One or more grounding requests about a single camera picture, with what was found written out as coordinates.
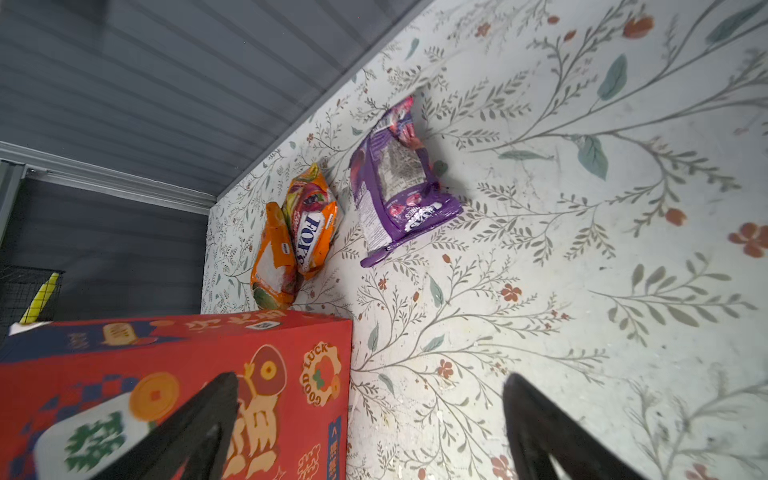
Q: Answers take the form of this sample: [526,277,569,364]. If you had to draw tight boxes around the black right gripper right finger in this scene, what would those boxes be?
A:
[502,373,641,479]

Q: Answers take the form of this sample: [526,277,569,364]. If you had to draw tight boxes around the orange fruits candy bag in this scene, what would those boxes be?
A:
[250,202,298,310]

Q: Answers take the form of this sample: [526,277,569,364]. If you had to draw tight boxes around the orange Fox's candy bag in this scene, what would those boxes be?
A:
[282,163,339,280]

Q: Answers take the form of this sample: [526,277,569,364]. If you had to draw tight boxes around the purple Fox's candy bag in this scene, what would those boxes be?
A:
[349,96,463,268]

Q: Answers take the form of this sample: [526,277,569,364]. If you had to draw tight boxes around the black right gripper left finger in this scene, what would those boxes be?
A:
[95,372,238,479]

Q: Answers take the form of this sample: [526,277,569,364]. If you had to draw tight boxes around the red paper gift bag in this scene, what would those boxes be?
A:
[1,310,353,479]

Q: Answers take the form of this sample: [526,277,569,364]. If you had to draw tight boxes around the black wire side basket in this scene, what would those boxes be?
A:
[1,264,64,340]

